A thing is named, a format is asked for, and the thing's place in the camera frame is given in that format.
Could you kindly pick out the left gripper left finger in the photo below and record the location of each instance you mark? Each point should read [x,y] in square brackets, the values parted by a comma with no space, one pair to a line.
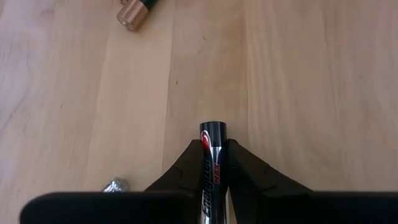
[186,171]

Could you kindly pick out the silver AA battery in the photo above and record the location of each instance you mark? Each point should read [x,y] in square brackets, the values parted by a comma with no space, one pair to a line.
[116,185]
[214,146]

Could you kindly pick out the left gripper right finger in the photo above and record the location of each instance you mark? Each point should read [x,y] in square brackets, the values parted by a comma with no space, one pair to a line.
[248,174]

